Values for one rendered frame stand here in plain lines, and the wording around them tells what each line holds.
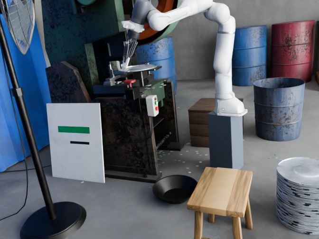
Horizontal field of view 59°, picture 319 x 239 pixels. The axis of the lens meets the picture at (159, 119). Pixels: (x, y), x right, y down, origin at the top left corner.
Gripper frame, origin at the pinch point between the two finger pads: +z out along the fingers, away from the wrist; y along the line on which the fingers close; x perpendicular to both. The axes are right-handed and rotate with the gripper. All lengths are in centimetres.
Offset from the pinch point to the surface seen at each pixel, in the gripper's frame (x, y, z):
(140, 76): -0.6, 28.9, 14.9
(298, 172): -116, -13, 8
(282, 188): -112, -18, 18
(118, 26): 18.8, 13.4, -15.6
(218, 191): -84, -45, 20
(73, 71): 41.3, 6.5, 26.3
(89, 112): 20, 5, 49
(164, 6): 14, 69, -32
